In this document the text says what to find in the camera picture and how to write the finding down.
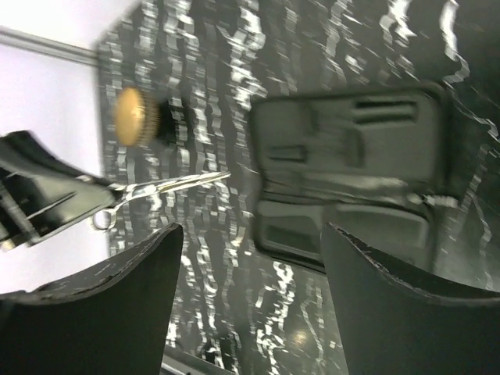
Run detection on black zip tool case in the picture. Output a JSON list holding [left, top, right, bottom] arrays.
[[248, 82, 456, 271]]

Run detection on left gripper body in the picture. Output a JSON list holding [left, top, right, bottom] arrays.
[[1, 168, 35, 251]]

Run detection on bronze bowl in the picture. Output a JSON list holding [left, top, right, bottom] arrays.
[[114, 87, 160, 147]]

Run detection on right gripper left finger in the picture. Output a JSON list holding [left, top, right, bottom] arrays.
[[1, 223, 184, 374]]

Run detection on silver scissors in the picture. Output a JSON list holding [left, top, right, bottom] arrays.
[[89, 172, 230, 232]]

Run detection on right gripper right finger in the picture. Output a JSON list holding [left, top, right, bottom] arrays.
[[320, 223, 499, 374]]

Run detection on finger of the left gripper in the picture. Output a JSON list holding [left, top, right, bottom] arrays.
[[1, 130, 116, 245]]

